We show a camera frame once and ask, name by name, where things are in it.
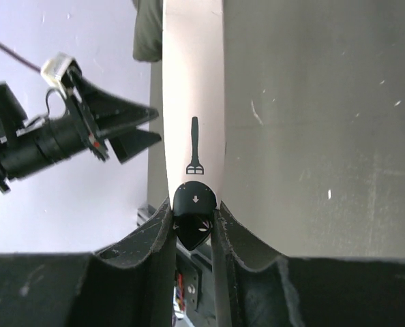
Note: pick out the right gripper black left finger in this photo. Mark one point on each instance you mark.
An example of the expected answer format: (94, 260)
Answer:
(129, 283)

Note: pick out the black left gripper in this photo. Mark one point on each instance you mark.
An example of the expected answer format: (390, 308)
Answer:
(92, 109)

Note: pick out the slim white H' box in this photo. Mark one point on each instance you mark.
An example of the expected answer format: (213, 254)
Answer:
(193, 100)

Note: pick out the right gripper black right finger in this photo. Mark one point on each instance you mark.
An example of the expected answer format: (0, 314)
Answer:
(255, 285)

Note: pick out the olive green cloth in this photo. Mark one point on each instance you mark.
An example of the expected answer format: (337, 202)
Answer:
(147, 45)

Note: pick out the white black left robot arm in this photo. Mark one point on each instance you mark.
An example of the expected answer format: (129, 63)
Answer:
(27, 148)

